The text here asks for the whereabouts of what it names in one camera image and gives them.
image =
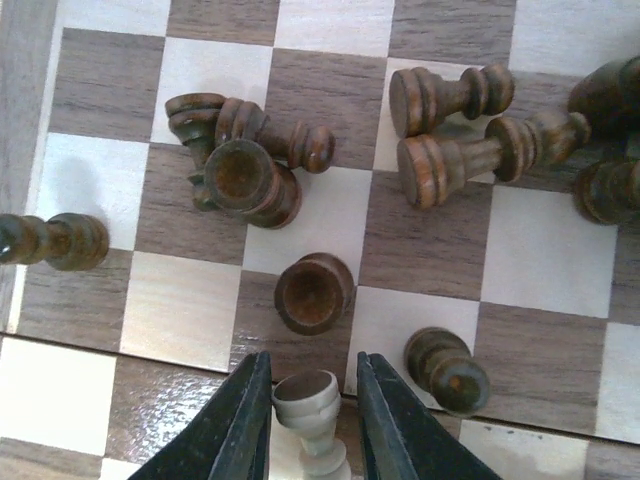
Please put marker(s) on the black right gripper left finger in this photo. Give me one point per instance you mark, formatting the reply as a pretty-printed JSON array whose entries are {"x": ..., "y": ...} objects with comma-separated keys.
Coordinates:
[{"x": 229, "y": 437}]

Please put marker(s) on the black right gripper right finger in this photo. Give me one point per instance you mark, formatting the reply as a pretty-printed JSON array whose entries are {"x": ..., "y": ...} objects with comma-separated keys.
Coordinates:
[{"x": 400, "y": 438}]

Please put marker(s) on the white chess piece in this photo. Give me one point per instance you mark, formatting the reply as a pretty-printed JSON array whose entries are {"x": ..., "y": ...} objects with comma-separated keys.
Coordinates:
[{"x": 308, "y": 405}]

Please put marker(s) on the wooden folding chess board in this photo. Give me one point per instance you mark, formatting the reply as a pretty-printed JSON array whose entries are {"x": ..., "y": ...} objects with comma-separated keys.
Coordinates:
[{"x": 100, "y": 369}]

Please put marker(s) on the pile of dark chess pieces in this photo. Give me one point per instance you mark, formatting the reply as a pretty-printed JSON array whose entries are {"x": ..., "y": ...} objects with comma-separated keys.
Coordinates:
[{"x": 250, "y": 160}]

